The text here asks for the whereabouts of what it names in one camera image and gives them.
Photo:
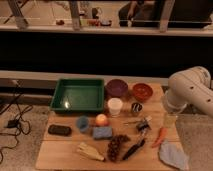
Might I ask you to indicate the red yellow apple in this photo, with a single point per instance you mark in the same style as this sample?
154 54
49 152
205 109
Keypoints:
101 120

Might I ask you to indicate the grey blue cloth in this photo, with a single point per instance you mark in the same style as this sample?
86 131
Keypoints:
171 155

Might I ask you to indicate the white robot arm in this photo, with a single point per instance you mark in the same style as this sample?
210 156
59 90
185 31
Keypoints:
190 86

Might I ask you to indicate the black binder clip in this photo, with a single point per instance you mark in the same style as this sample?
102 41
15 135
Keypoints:
142 125

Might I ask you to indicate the green plastic tray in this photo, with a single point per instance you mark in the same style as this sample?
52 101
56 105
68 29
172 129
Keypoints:
78 95

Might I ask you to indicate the black handled brush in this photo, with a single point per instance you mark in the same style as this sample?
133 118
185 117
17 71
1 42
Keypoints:
133 149

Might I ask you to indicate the blue plastic cup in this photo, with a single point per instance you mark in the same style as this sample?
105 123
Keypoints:
82 124

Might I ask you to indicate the blue sponge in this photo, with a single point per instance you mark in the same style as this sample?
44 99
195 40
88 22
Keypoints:
102 132

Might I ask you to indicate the purple bowl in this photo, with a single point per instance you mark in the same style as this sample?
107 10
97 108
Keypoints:
116 88

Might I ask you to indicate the red bowl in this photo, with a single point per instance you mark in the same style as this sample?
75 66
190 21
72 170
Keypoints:
142 92

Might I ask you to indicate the white plastic cup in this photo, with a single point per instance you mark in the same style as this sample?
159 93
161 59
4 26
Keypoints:
114 106

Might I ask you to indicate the black rectangular case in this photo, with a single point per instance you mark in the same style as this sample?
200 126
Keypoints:
59 130

